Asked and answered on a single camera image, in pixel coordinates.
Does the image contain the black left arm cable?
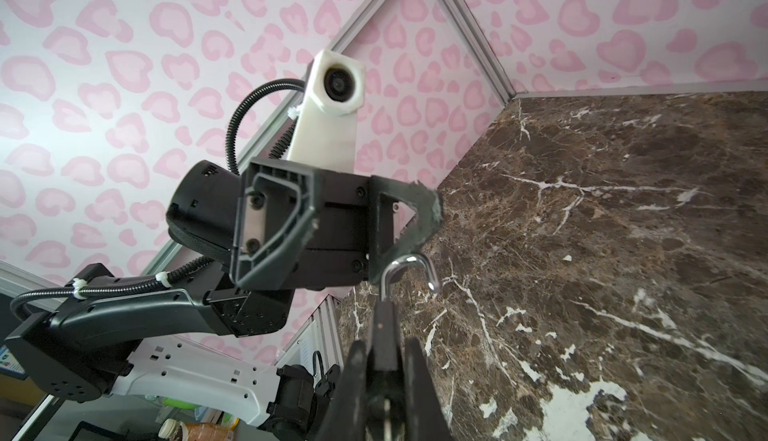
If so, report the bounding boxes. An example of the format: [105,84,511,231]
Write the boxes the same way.
[8,78,307,322]

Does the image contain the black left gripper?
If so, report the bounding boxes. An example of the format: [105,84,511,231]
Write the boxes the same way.
[230,159,444,441]

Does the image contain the small black key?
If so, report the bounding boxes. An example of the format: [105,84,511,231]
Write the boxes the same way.
[368,253,442,373]

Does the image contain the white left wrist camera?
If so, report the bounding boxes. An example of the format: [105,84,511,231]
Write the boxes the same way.
[285,50,365,173]

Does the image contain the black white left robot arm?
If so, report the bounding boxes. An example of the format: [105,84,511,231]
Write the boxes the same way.
[4,160,445,440]

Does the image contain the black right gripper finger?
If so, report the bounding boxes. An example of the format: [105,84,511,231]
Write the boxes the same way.
[404,338,453,441]

